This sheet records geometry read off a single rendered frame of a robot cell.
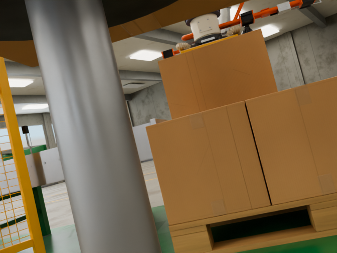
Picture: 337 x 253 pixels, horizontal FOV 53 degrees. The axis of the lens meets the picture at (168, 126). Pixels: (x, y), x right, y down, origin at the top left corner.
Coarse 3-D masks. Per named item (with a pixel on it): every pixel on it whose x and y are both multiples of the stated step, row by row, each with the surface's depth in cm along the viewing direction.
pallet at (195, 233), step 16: (256, 208) 127; (272, 208) 125; (288, 208) 124; (304, 208) 163; (320, 208) 122; (336, 208) 120; (176, 224) 133; (192, 224) 131; (208, 224) 136; (224, 224) 171; (320, 224) 121; (336, 224) 120; (176, 240) 132; (192, 240) 131; (208, 240) 130; (240, 240) 133; (256, 240) 129; (272, 240) 125; (288, 240) 124
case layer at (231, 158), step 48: (288, 96) 124; (336, 96) 121; (192, 144) 132; (240, 144) 128; (288, 144) 124; (336, 144) 121; (192, 192) 132; (240, 192) 128; (288, 192) 124; (336, 192) 121
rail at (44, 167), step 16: (144, 128) 182; (144, 144) 182; (32, 160) 196; (48, 160) 194; (144, 160) 182; (0, 176) 201; (16, 176) 198; (32, 176) 196; (48, 176) 194; (0, 192) 201
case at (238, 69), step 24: (216, 48) 189; (240, 48) 186; (264, 48) 182; (168, 72) 196; (192, 72) 193; (216, 72) 189; (240, 72) 186; (264, 72) 182; (168, 96) 196; (192, 96) 193; (216, 96) 189; (240, 96) 186
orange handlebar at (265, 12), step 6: (294, 6) 201; (258, 12) 201; (264, 12) 200; (270, 12) 203; (276, 12) 204; (222, 24) 205; (228, 24) 205; (234, 24) 208; (186, 36) 210; (192, 36) 210
